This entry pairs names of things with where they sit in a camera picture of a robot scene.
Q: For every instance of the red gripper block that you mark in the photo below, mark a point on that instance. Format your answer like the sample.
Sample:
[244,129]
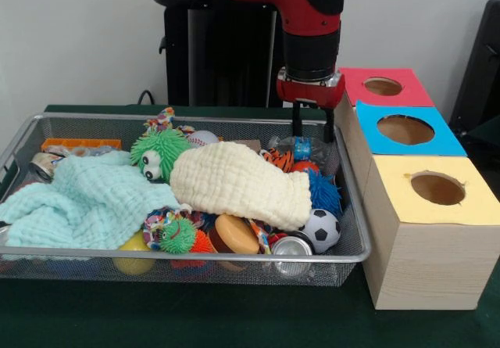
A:
[310,94]

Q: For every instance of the crushed clear plastic bottle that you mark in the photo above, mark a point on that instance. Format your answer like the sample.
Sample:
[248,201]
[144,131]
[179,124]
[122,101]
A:
[308,148]

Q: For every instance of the cream waffle cloth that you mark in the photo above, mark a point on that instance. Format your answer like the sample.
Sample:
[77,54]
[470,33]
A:
[234,180]

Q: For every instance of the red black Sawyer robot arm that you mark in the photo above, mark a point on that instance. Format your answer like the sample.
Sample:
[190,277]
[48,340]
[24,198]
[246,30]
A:
[312,4]

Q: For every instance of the shallow metal mesh bin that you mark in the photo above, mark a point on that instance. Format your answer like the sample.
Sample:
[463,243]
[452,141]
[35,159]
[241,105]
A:
[254,275]

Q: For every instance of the wooden box with three holes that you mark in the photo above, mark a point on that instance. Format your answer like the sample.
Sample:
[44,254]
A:
[429,266]

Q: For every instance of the blue spiky ball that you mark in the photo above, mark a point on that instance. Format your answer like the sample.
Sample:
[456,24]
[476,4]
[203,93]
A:
[326,191]

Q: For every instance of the black white soccer ball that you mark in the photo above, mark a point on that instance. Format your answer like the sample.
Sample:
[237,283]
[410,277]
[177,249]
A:
[322,230]

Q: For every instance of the white baseball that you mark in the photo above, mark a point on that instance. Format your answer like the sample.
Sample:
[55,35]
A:
[203,137]

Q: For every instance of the silver drink can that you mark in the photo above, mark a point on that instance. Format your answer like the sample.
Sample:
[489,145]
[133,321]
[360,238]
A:
[293,246]

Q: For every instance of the large green spiky eyed toy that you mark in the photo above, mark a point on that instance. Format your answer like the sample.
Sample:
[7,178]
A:
[164,148]

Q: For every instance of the small green spiky toy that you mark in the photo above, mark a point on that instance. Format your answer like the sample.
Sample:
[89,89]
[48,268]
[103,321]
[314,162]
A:
[177,236]

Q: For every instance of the black stand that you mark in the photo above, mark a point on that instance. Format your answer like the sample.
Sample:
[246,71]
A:
[484,51]

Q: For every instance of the dark green tablecloth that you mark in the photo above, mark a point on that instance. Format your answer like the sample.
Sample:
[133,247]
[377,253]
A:
[195,316]

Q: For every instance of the orange plastic block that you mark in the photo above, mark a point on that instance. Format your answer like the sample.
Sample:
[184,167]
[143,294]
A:
[78,144]

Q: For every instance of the mint green waffle cloth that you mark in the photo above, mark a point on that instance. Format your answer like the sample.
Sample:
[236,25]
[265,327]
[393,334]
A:
[90,203]

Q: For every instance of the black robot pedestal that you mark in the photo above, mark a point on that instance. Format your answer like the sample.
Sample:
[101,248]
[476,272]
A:
[176,70]

